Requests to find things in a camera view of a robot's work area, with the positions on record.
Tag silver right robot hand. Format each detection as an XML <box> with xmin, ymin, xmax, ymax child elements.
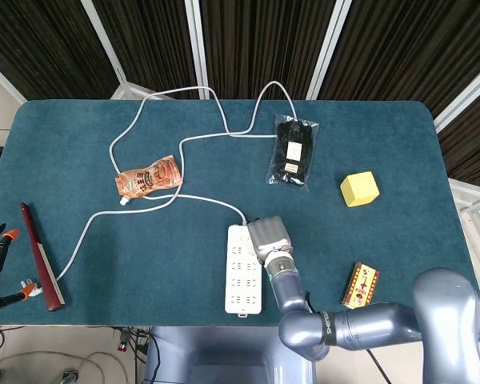
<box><xmin>246</xmin><ymin>215</ymin><xmax>293</xmax><ymax>265</ymax></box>

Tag white eight-outlet power strip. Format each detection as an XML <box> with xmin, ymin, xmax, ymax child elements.
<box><xmin>223</xmin><ymin>224</ymin><xmax>264</xmax><ymax>319</ymax></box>

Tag dark red folded fan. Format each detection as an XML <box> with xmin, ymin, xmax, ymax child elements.
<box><xmin>19</xmin><ymin>202</ymin><xmax>66</xmax><ymax>312</ymax></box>

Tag black gloves in plastic bag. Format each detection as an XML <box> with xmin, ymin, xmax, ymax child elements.
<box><xmin>265</xmin><ymin>114</ymin><xmax>320</xmax><ymax>191</ymax></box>

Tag yellow cube block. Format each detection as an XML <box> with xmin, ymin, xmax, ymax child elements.
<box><xmin>339</xmin><ymin>170</ymin><xmax>381</xmax><ymax>208</ymax></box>

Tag red and yellow card box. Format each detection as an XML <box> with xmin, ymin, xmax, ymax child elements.
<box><xmin>341</xmin><ymin>262</ymin><xmax>381</xmax><ymax>308</ymax></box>

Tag blue-grey robot torso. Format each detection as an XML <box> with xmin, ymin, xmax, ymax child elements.
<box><xmin>143</xmin><ymin>326</ymin><xmax>318</xmax><ymax>384</ymax></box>

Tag teal table cloth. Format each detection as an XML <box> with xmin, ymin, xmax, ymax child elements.
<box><xmin>0</xmin><ymin>98</ymin><xmax>480</xmax><ymax>327</ymax></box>

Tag orange spouted sauce pouch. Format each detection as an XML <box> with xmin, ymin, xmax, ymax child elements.
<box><xmin>114</xmin><ymin>154</ymin><xmax>184</xmax><ymax>206</ymax></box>

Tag white partition base foot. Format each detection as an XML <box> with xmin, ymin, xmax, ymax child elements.
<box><xmin>450</xmin><ymin>178</ymin><xmax>480</xmax><ymax>245</ymax></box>

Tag white power strip cable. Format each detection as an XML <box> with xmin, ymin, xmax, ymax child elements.
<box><xmin>19</xmin><ymin>81</ymin><xmax>299</xmax><ymax>298</ymax></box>

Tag cream floor cable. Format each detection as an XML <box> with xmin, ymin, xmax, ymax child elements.
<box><xmin>0</xmin><ymin>350</ymin><xmax>130</xmax><ymax>384</ymax></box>

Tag black cable bundle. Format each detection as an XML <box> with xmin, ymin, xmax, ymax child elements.
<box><xmin>111</xmin><ymin>326</ymin><xmax>161</xmax><ymax>384</ymax></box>

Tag white partition frame post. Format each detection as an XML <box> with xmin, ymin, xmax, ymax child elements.
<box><xmin>434</xmin><ymin>55</ymin><xmax>480</xmax><ymax>133</ymax></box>
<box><xmin>185</xmin><ymin>0</ymin><xmax>210</xmax><ymax>100</ymax></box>
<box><xmin>306</xmin><ymin>0</ymin><xmax>353</xmax><ymax>100</ymax></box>
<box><xmin>79</xmin><ymin>0</ymin><xmax>175</xmax><ymax>101</ymax></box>
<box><xmin>0</xmin><ymin>54</ymin><xmax>27</xmax><ymax>105</ymax></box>

